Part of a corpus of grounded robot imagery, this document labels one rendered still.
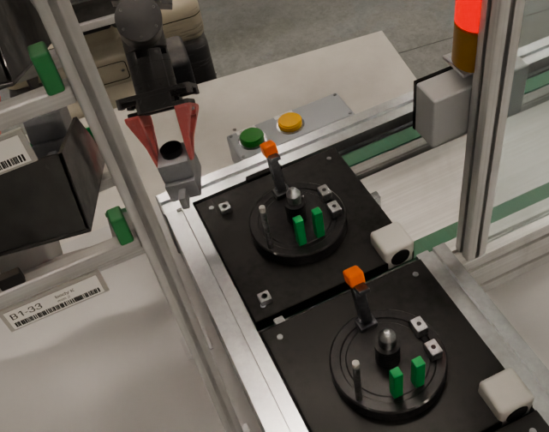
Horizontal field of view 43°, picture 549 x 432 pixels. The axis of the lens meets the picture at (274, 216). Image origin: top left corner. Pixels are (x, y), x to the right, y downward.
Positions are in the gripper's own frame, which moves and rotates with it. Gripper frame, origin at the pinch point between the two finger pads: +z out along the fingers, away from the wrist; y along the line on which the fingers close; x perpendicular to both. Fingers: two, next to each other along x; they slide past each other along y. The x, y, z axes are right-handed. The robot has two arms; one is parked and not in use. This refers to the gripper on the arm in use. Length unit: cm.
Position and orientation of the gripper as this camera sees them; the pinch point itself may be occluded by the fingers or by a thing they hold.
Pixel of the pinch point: (174, 158)
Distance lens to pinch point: 96.6
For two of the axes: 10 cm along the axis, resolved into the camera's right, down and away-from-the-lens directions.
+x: 0.9, -1.3, 9.9
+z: 2.4, 9.7, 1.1
